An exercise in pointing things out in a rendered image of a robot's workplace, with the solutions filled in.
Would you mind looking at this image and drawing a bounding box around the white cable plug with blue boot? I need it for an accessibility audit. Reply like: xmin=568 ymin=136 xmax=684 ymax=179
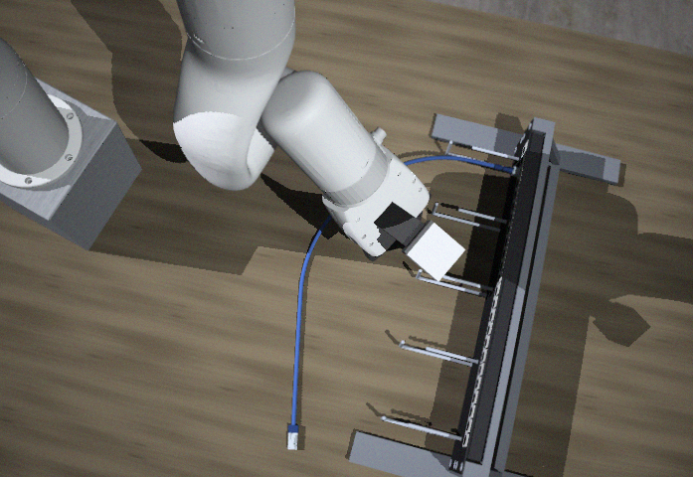
xmin=288 ymin=425 xmax=298 ymax=449

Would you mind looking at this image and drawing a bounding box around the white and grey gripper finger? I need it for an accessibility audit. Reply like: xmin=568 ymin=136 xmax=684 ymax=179
xmin=362 ymin=240 xmax=405 ymax=261
xmin=417 ymin=193 xmax=432 ymax=220

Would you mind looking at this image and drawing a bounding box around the blue patch cord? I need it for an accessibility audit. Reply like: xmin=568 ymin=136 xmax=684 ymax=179
xmin=291 ymin=156 xmax=503 ymax=425

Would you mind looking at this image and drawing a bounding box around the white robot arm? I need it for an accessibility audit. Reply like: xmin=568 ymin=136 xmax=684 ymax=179
xmin=0 ymin=0 xmax=465 ymax=281

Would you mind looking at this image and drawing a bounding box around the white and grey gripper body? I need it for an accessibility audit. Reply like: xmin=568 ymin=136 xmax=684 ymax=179
xmin=322 ymin=145 xmax=430 ymax=256

